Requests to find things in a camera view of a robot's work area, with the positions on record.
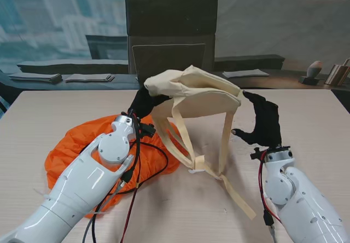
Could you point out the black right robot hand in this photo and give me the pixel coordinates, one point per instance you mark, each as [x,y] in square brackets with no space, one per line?
[268,125]

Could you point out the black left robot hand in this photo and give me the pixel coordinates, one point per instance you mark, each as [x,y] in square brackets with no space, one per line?
[142,103]

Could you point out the cream fabric backpack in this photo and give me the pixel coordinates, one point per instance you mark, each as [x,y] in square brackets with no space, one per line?
[207,103]

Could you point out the orange rain cover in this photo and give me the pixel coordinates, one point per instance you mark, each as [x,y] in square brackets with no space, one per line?
[68,147]

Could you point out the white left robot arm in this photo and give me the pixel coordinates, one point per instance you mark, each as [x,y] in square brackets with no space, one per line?
[68,188]

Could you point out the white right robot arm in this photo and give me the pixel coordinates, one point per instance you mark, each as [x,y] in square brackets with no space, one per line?
[300,199]

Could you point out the dark background desk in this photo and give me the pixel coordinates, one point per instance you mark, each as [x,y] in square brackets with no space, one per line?
[273,83]

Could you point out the white paper sheets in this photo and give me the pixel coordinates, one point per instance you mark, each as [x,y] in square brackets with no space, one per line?
[246,73]

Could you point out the thin grey paper stack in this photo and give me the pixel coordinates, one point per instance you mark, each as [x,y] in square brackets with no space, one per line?
[90,78]

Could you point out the grey vase on base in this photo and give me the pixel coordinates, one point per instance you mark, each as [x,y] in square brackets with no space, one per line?
[314,70]

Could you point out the dark office chair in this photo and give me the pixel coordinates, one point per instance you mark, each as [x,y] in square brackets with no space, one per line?
[169,21]

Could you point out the copper coloured books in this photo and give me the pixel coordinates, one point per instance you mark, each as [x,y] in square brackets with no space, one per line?
[339,74]

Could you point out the thick grey paper stack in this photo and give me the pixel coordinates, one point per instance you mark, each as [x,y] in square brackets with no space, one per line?
[35,77]

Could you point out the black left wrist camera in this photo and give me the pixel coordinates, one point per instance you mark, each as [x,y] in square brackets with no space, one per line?
[149,129]

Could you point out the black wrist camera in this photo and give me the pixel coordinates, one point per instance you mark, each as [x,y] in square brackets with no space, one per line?
[257,155]
[149,129]

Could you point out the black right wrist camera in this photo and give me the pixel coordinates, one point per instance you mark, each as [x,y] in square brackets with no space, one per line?
[257,155]

